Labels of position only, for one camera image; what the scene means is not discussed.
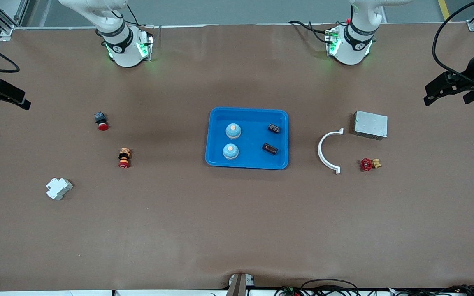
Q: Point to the red button with yellow collar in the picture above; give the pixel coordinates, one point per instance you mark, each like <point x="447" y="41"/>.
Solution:
<point x="124" y="158"/>

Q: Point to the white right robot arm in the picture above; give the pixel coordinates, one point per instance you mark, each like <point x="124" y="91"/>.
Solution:
<point x="124" y="49"/>

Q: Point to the long dark brown capacitor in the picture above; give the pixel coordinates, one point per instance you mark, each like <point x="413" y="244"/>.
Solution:
<point x="270" y="149"/>

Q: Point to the table edge bracket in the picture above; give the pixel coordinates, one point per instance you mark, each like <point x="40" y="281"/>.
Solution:
<point x="239" y="285"/>

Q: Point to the short black printed capacitor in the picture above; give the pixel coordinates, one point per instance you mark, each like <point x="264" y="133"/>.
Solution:
<point x="274" y="128"/>

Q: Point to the white circuit breaker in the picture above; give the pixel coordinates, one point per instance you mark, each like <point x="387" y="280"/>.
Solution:
<point x="59" y="189"/>

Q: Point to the blue plastic tray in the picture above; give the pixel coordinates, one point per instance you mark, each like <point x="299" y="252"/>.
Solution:
<point x="249" y="158"/>

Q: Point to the silver metal box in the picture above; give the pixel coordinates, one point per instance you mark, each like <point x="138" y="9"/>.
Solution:
<point x="370" y="124"/>

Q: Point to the red push button black body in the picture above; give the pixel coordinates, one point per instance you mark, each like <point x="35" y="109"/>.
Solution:
<point x="102" y="122"/>

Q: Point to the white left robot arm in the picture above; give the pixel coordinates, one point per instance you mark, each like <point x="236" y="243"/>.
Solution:
<point x="350" y="49"/>

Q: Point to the blue call bell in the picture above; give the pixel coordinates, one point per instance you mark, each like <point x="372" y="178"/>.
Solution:
<point x="233" y="131"/>
<point x="231" y="151"/>

